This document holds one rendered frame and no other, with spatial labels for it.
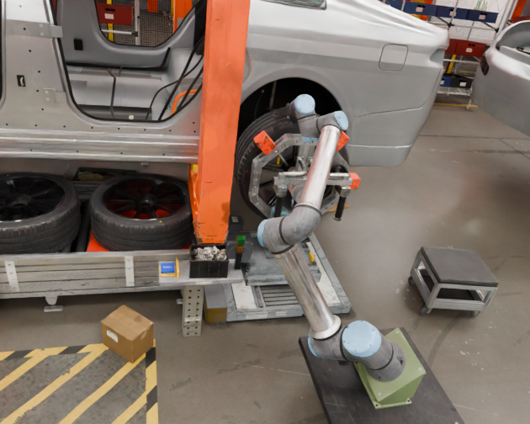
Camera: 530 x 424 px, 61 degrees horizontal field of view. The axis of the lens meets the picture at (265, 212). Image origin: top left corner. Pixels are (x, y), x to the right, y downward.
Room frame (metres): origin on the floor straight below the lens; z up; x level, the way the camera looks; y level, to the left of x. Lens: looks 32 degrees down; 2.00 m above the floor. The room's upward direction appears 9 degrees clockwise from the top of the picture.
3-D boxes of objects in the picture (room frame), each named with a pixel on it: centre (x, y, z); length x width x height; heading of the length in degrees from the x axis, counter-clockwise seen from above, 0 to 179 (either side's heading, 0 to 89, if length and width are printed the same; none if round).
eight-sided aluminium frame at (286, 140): (2.23, -0.16, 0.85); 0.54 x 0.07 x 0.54; 107
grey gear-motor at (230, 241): (2.37, 0.18, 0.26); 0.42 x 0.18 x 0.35; 17
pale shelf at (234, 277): (1.82, 0.29, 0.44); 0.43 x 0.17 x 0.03; 107
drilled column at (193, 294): (1.81, 0.32, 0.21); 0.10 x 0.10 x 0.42; 17
